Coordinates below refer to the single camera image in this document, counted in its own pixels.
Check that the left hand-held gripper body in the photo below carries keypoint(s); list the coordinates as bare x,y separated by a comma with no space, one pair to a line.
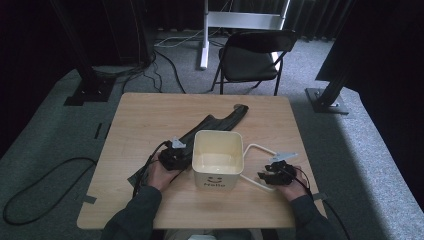
171,158

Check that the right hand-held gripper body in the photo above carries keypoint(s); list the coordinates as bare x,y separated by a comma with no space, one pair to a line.
281,175

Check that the cream plastic bin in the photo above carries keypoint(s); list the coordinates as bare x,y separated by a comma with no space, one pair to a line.
218,150

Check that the black trash bag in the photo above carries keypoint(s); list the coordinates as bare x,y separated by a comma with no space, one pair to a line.
216,121

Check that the person's right hand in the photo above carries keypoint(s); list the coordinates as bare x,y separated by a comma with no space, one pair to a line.
295,191

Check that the person's left hand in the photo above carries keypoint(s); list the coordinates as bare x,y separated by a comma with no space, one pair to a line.
160,178

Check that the grey tape piece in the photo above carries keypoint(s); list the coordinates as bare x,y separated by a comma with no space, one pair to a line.
318,196
89,199

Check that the person's legs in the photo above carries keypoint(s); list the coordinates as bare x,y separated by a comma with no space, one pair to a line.
240,235

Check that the black tape strip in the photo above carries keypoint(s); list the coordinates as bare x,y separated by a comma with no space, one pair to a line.
97,130
107,130

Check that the black folding chair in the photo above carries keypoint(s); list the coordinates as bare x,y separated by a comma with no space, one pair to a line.
246,63

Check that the dark curtain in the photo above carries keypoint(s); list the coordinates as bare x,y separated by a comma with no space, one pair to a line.
383,66
310,16

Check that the black stand with base plate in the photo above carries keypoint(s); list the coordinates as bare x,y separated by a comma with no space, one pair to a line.
325,101
90,90

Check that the white desk frame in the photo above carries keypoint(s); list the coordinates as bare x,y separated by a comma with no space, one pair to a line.
240,20

